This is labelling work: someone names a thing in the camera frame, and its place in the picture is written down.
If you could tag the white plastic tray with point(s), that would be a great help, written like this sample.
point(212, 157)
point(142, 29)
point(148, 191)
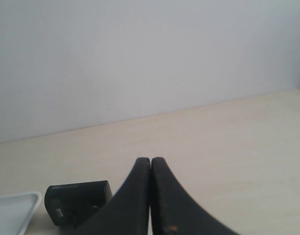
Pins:
point(16, 212)

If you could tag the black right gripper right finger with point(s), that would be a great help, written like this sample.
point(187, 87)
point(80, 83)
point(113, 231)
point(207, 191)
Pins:
point(174, 211)

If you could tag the black handheld barcode scanner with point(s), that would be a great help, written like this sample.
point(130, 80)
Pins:
point(73, 204)

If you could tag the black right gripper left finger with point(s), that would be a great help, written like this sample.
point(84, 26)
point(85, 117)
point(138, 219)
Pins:
point(127, 213)

